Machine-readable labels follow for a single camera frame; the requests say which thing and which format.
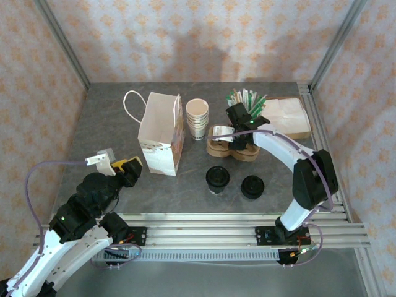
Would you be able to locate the brown cardboard cup carrier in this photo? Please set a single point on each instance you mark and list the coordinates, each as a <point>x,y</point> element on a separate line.
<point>216,148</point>

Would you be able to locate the aluminium frame post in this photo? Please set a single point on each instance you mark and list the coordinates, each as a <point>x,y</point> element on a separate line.
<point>63,43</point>
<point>337,43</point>

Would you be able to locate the white printed paper bag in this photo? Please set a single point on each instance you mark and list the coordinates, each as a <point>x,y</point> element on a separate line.
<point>159,123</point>

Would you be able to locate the stack of paper cups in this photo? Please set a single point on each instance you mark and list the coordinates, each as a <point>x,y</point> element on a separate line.
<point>197,106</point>

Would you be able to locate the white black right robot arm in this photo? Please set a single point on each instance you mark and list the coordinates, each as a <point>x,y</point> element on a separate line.
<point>275,147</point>

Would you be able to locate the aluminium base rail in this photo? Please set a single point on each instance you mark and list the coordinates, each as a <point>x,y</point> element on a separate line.
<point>201,232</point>

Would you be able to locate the white paper napkins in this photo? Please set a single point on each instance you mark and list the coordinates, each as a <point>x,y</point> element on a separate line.
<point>290,114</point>

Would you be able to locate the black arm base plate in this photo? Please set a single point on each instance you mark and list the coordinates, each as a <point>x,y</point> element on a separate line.
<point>139,236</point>
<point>266,235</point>

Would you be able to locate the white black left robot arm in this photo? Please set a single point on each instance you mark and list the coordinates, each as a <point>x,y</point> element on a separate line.
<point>46,260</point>

